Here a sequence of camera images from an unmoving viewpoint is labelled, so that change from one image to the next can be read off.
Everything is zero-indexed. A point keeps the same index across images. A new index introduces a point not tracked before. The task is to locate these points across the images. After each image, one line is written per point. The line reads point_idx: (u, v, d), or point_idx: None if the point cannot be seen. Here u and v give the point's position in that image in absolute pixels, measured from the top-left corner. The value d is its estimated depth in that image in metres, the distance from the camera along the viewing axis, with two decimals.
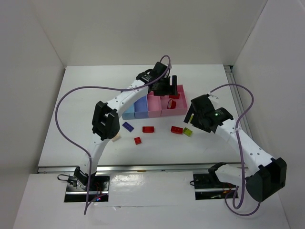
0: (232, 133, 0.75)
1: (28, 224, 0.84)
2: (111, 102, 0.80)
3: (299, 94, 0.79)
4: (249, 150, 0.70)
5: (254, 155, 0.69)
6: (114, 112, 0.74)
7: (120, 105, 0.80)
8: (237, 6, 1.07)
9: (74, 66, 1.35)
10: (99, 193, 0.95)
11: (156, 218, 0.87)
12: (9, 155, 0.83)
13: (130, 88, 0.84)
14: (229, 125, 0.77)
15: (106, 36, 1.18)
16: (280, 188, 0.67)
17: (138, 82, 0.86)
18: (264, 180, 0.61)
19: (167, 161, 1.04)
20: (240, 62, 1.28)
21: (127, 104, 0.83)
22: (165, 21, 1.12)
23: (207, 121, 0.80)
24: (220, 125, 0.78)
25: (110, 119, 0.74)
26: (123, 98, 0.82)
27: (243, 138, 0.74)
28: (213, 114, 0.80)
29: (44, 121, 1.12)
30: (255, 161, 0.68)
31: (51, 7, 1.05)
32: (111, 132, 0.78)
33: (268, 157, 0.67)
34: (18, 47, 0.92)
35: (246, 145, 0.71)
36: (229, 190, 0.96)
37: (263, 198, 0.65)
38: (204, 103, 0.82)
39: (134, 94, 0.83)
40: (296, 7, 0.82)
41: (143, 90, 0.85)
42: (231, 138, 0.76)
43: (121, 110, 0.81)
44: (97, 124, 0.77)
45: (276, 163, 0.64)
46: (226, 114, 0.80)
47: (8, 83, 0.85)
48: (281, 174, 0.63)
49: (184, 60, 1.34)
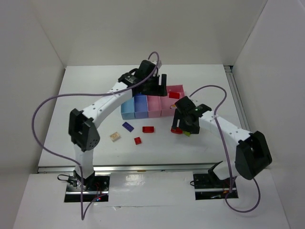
0: (211, 120, 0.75)
1: (28, 224, 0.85)
2: (88, 109, 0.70)
3: (299, 94, 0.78)
4: (228, 130, 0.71)
5: (233, 133, 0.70)
6: (89, 121, 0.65)
7: (97, 112, 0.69)
8: (237, 6, 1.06)
9: (74, 66, 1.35)
10: (99, 193, 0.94)
11: (156, 218, 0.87)
12: (9, 155, 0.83)
13: (110, 92, 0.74)
14: (208, 114, 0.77)
15: (106, 36, 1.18)
16: (268, 164, 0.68)
17: (120, 85, 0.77)
18: (246, 154, 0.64)
19: (167, 161, 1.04)
20: (240, 62, 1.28)
21: (107, 110, 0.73)
22: (165, 21, 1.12)
23: (189, 118, 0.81)
24: (200, 117, 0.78)
25: (86, 130, 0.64)
26: (101, 104, 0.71)
27: (222, 121, 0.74)
28: (194, 109, 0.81)
29: (44, 121, 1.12)
30: (235, 139, 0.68)
31: (50, 7, 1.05)
32: (89, 143, 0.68)
33: (246, 133, 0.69)
34: (18, 47, 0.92)
35: (224, 127, 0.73)
36: (229, 190, 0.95)
37: (252, 175, 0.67)
38: (186, 104, 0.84)
39: (115, 99, 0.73)
40: (296, 7, 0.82)
41: (126, 94, 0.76)
42: (211, 126, 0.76)
43: (100, 119, 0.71)
44: (74, 134, 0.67)
45: (254, 136, 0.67)
46: (205, 108, 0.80)
47: (7, 83, 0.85)
48: (262, 146, 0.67)
49: (184, 61, 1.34)
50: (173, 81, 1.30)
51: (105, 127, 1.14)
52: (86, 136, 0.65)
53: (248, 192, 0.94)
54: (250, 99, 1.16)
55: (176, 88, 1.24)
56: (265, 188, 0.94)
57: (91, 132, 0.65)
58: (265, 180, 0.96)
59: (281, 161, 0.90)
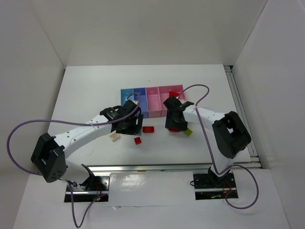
0: (193, 110, 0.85)
1: (29, 224, 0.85)
2: (61, 136, 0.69)
3: (299, 95, 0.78)
4: (207, 115, 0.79)
5: (211, 117, 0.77)
6: (58, 150, 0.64)
7: (71, 141, 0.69)
8: (237, 6, 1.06)
9: (74, 66, 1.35)
10: (99, 193, 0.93)
11: (156, 218, 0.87)
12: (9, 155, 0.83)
13: (89, 123, 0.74)
14: (190, 108, 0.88)
15: (105, 36, 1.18)
16: (248, 142, 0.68)
17: (100, 118, 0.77)
18: (221, 131, 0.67)
19: (167, 161, 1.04)
20: (240, 62, 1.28)
21: (82, 140, 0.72)
22: (165, 21, 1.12)
23: (177, 115, 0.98)
24: (184, 110, 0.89)
25: (52, 159, 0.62)
26: (76, 133, 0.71)
27: (201, 110, 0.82)
28: (179, 107, 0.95)
29: (44, 121, 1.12)
30: (211, 120, 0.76)
31: (50, 6, 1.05)
32: (52, 175, 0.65)
33: (221, 114, 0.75)
34: (18, 48, 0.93)
35: (204, 114, 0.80)
36: (230, 190, 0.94)
37: (234, 153, 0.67)
38: (173, 102, 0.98)
39: (92, 130, 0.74)
40: (297, 7, 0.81)
41: (105, 127, 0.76)
42: (194, 116, 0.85)
43: (73, 147, 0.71)
44: (37, 162, 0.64)
45: (229, 116, 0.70)
46: (188, 104, 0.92)
47: (8, 84, 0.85)
48: (238, 124, 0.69)
49: (184, 61, 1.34)
50: (173, 81, 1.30)
51: None
52: (51, 165, 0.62)
53: (249, 192, 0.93)
54: (250, 99, 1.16)
55: (176, 88, 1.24)
56: (266, 188, 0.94)
57: (58, 161, 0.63)
58: (265, 180, 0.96)
59: (281, 161, 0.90)
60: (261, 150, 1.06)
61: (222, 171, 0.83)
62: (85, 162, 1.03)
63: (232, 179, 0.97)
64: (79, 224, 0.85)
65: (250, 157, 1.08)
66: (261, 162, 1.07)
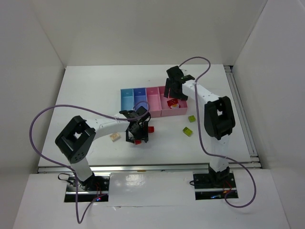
0: (192, 86, 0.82)
1: (29, 223, 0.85)
2: (91, 121, 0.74)
3: (299, 95, 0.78)
4: (202, 95, 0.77)
5: (206, 97, 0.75)
6: (90, 130, 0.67)
7: (99, 127, 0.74)
8: (237, 6, 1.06)
9: (74, 66, 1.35)
10: (99, 193, 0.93)
11: (156, 218, 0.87)
12: (9, 155, 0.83)
13: (114, 116, 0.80)
14: (190, 82, 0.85)
15: (105, 36, 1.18)
16: (232, 126, 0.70)
17: (121, 115, 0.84)
18: (211, 112, 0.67)
19: (167, 161, 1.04)
20: (240, 62, 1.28)
21: (105, 130, 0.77)
22: (165, 21, 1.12)
23: (175, 84, 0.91)
24: (183, 83, 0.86)
25: (84, 138, 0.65)
26: (103, 122, 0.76)
27: (200, 87, 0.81)
28: (180, 78, 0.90)
29: (44, 121, 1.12)
30: (205, 101, 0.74)
31: (50, 6, 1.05)
32: (76, 155, 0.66)
33: (216, 97, 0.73)
34: (18, 48, 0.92)
35: (200, 92, 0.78)
36: (230, 190, 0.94)
37: (218, 134, 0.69)
38: (176, 72, 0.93)
39: (116, 123, 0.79)
40: (297, 8, 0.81)
41: (125, 123, 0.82)
42: (191, 91, 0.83)
43: (99, 133, 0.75)
44: (66, 141, 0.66)
45: (222, 100, 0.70)
46: (189, 77, 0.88)
47: (7, 85, 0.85)
48: (228, 109, 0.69)
49: (184, 60, 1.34)
50: None
51: None
52: (80, 144, 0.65)
53: (249, 191, 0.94)
54: (250, 99, 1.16)
55: None
56: (265, 188, 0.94)
57: (87, 142, 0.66)
58: (265, 180, 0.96)
59: (281, 161, 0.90)
60: (261, 150, 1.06)
61: (221, 168, 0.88)
62: None
63: (232, 179, 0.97)
64: (80, 220, 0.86)
65: (250, 157, 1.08)
66: (261, 162, 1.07)
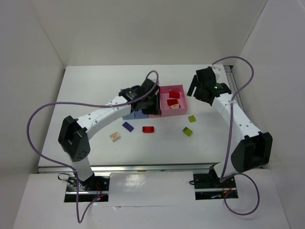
0: (226, 105, 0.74)
1: (28, 223, 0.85)
2: (83, 119, 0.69)
3: (299, 95, 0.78)
4: (239, 122, 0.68)
5: (243, 127, 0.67)
6: (82, 131, 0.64)
7: (92, 123, 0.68)
8: (237, 6, 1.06)
9: (75, 66, 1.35)
10: (99, 193, 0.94)
11: (156, 218, 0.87)
12: (9, 155, 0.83)
13: (109, 104, 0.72)
14: (225, 99, 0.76)
15: (106, 36, 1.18)
16: (262, 164, 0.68)
17: (119, 98, 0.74)
18: (246, 150, 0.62)
19: (166, 161, 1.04)
20: (240, 62, 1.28)
21: (102, 122, 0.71)
22: (165, 21, 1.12)
23: (206, 93, 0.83)
24: (217, 97, 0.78)
25: (76, 140, 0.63)
26: (98, 115, 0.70)
27: (237, 110, 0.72)
28: (212, 87, 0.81)
29: (44, 121, 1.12)
30: (240, 131, 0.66)
31: (50, 7, 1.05)
32: (77, 155, 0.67)
33: (255, 131, 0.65)
34: (18, 48, 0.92)
35: (237, 118, 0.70)
36: (230, 190, 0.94)
37: (244, 168, 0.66)
38: (207, 77, 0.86)
39: (112, 112, 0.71)
40: (297, 8, 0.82)
41: (125, 109, 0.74)
42: (224, 110, 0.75)
43: (95, 129, 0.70)
44: (64, 143, 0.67)
45: (262, 136, 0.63)
46: (225, 89, 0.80)
47: (8, 84, 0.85)
48: (266, 149, 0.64)
49: (184, 60, 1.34)
50: (173, 81, 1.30)
51: (105, 127, 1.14)
52: (75, 146, 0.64)
53: (249, 191, 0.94)
54: (250, 99, 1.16)
55: (176, 88, 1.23)
56: (265, 188, 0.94)
57: (82, 143, 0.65)
58: (265, 180, 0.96)
59: (281, 161, 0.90)
60: None
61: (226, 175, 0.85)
62: None
63: (232, 179, 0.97)
64: (81, 219, 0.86)
65: None
66: None
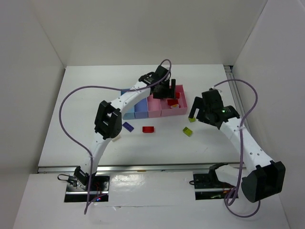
0: (236, 131, 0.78)
1: (28, 223, 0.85)
2: (115, 102, 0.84)
3: (299, 95, 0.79)
4: (250, 150, 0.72)
5: (254, 155, 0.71)
6: (116, 111, 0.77)
7: (123, 105, 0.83)
8: (237, 6, 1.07)
9: (75, 66, 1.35)
10: (99, 193, 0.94)
11: (156, 217, 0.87)
12: (8, 155, 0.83)
13: (133, 88, 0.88)
14: (234, 124, 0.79)
15: (106, 36, 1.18)
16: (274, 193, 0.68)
17: (141, 84, 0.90)
18: (259, 182, 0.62)
19: (167, 161, 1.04)
20: (240, 62, 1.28)
21: (130, 104, 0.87)
22: (165, 21, 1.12)
23: (213, 117, 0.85)
24: (225, 122, 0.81)
25: (113, 119, 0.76)
26: (126, 98, 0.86)
27: (246, 137, 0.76)
28: (220, 111, 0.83)
29: (44, 121, 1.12)
30: (252, 160, 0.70)
31: (50, 7, 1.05)
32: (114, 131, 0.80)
33: (266, 160, 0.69)
34: (18, 48, 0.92)
35: (248, 145, 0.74)
36: (229, 190, 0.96)
37: (256, 198, 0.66)
38: (214, 98, 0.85)
39: (137, 95, 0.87)
40: (297, 8, 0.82)
41: (146, 91, 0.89)
42: (234, 135, 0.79)
43: (125, 109, 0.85)
44: (101, 123, 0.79)
45: (275, 167, 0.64)
46: (232, 112, 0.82)
47: (7, 84, 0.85)
48: (279, 180, 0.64)
49: (184, 60, 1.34)
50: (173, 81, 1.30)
51: None
52: (112, 124, 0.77)
53: None
54: (250, 99, 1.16)
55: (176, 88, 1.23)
56: None
57: (117, 121, 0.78)
58: None
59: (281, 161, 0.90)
60: None
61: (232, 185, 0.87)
62: None
63: None
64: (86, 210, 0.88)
65: None
66: None
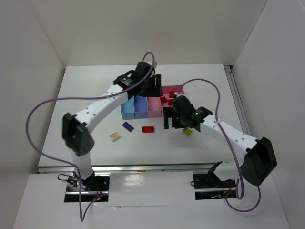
0: (215, 126, 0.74)
1: (28, 223, 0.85)
2: (81, 114, 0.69)
3: (299, 95, 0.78)
4: (235, 138, 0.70)
5: (240, 140, 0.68)
6: (82, 126, 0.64)
7: (91, 117, 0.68)
8: (237, 6, 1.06)
9: (75, 66, 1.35)
10: (99, 193, 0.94)
11: (155, 217, 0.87)
12: (8, 155, 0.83)
13: (105, 95, 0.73)
14: (210, 120, 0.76)
15: (105, 36, 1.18)
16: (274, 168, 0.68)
17: (116, 88, 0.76)
18: (255, 162, 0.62)
19: (166, 161, 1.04)
20: (240, 62, 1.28)
21: (101, 115, 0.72)
22: (165, 21, 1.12)
23: (190, 123, 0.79)
24: (202, 123, 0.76)
25: (79, 136, 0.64)
26: (95, 108, 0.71)
27: (226, 126, 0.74)
28: (194, 114, 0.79)
29: (44, 121, 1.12)
30: (241, 147, 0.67)
31: (50, 7, 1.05)
32: (83, 148, 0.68)
33: (252, 141, 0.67)
34: (18, 48, 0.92)
35: (230, 134, 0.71)
36: (229, 190, 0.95)
37: (260, 179, 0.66)
38: (185, 104, 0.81)
39: (109, 102, 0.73)
40: (297, 8, 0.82)
41: (121, 97, 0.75)
42: (216, 131, 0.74)
43: (94, 122, 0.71)
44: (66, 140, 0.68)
45: (262, 142, 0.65)
46: (206, 112, 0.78)
47: (7, 84, 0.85)
48: (270, 153, 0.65)
49: (184, 60, 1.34)
50: (173, 81, 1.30)
51: (105, 127, 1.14)
52: (79, 141, 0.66)
53: (248, 191, 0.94)
54: (250, 99, 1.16)
55: (176, 88, 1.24)
56: (265, 188, 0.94)
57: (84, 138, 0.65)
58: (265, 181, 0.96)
59: (281, 161, 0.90)
60: None
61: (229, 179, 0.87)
62: None
63: (233, 180, 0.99)
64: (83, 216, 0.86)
65: None
66: None
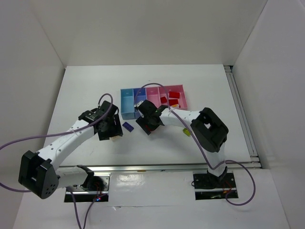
0: (169, 113, 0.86)
1: (29, 223, 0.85)
2: (45, 150, 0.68)
3: (298, 95, 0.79)
4: (184, 116, 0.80)
5: (188, 116, 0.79)
6: (46, 164, 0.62)
7: (56, 152, 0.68)
8: (238, 5, 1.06)
9: (75, 66, 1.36)
10: (99, 193, 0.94)
11: (155, 217, 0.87)
12: (9, 154, 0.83)
13: (71, 130, 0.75)
14: (166, 111, 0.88)
15: (105, 36, 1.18)
16: (227, 135, 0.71)
17: (80, 123, 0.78)
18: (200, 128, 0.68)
19: (166, 161, 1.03)
20: (240, 62, 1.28)
21: (66, 150, 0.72)
22: (165, 21, 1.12)
23: (154, 120, 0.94)
24: (161, 116, 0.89)
25: (41, 174, 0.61)
26: (60, 143, 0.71)
27: (178, 109, 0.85)
28: (155, 112, 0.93)
29: (44, 121, 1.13)
30: (189, 120, 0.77)
31: (50, 7, 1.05)
32: (46, 189, 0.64)
33: (197, 113, 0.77)
34: (18, 48, 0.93)
35: (180, 114, 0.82)
36: (230, 190, 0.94)
37: (216, 145, 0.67)
38: (147, 106, 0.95)
39: (75, 137, 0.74)
40: (297, 8, 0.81)
41: (87, 131, 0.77)
42: (171, 118, 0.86)
43: (59, 158, 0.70)
44: (27, 181, 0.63)
45: (205, 112, 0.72)
46: (163, 107, 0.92)
47: (8, 85, 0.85)
48: (214, 118, 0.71)
49: (183, 60, 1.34)
50: (173, 81, 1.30)
51: None
52: (41, 182, 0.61)
53: (249, 191, 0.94)
54: (250, 98, 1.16)
55: (176, 88, 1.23)
56: (265, 188, 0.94)
57: (48, 176, 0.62)
58: (265, 181, 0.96)
59: (281, 161, 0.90)
60: (261, 150, 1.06)
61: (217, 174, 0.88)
62: (84, 162, 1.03)
63: (232, 179, 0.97)
64: (83, 226, 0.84)
65: (250, 157, 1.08)
66: (261, 162, 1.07)
